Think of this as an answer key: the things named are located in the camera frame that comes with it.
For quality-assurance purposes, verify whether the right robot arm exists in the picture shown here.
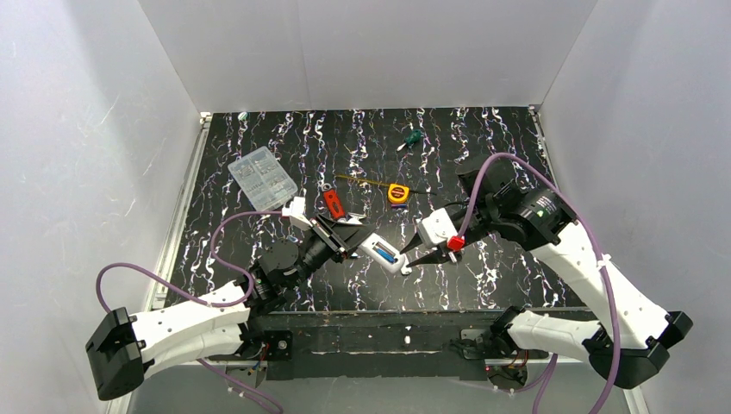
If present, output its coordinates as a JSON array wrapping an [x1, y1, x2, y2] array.
[[406, 153, 693, 389]]

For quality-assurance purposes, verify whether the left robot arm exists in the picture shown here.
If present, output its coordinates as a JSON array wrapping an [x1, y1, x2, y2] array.
[[85, 215, 375, 401]]

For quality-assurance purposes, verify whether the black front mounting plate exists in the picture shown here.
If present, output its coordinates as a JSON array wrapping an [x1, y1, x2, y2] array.
[[209, 310, 551, 382]]

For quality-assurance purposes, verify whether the white remote control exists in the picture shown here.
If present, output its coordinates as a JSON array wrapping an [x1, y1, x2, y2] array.
[[358, 233, 412, 276]]

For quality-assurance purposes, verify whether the clear plastic screw box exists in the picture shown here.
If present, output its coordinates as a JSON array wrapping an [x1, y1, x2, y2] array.
[[228, 147, 298, 211]]

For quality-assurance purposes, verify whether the red adjustable wrench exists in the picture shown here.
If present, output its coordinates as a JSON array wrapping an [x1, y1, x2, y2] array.
[[321, 183, 366, 223]]

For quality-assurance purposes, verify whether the yellow tape measure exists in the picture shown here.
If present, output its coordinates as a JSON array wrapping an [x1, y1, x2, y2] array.
[[335, 174, 437, 204]]

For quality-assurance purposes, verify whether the blue AAA battery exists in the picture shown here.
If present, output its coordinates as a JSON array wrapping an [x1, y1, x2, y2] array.
[[374, 245, 397, 263]]

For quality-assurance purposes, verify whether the green handled screwdriver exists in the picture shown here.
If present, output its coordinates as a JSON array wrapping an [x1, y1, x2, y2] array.
[[397, 129, 423, 152]]

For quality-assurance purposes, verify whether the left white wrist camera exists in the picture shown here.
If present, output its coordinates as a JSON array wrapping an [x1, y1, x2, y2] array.
[[281, 197, 312, 231]]

